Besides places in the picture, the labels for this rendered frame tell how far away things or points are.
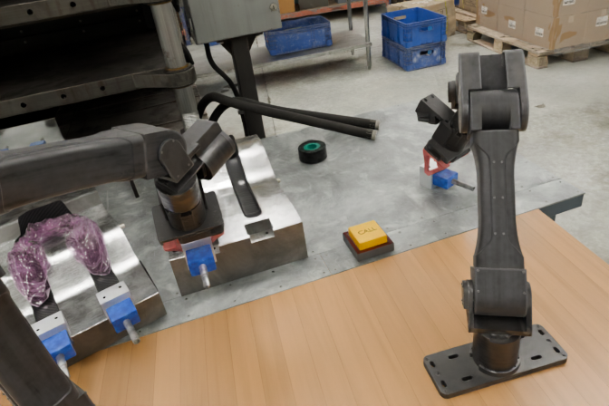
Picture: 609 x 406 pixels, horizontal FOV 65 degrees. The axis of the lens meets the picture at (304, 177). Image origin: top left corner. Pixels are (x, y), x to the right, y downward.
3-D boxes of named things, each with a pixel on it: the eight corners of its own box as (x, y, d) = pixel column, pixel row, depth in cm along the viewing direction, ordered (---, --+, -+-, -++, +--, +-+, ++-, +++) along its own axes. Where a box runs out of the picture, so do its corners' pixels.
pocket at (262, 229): (277, 245, 94) (275, 229, 92) (251, 252, 93) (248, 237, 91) (272, 232, 97) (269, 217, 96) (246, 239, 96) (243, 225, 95)
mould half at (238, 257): (308, 257, 97) (299, 202, 91) (181, 296, 92) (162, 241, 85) (255, 159, 140) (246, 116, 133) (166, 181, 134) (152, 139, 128)
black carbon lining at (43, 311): (125, 290, 88) (112, 261, 85) (38, 333, 82) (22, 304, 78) (83, 217, 114) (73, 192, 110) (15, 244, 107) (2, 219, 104)
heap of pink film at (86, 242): (120, 267, 93) (108, 236, 89) (23, 314, 85) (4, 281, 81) (90, 215, 112) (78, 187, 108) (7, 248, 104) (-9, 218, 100)
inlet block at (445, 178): (479, 194, 109) (480, 173, 107) (467, 203, 107) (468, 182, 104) (431, 177, 118) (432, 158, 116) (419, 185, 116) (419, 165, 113)
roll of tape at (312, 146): (294, 158, 137) (292, 147, 135) (316, 148, 141) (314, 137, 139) (309, 167, 131) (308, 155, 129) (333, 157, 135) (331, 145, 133)
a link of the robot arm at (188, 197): (184, 172, 73) (176, 144, 67) (215, 188, 71) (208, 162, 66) (154, 205, 69) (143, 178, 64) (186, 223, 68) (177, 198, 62)
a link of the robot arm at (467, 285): (461, 274, 69) (465, 302, 64) (527, 275, 67) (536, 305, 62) (460, 305, 72) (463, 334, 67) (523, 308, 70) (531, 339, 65)
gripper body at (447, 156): (423, 146, 106) (438, 123, 100) (450, 130, 111) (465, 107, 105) (445, 166, 104) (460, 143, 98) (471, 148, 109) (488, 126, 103)
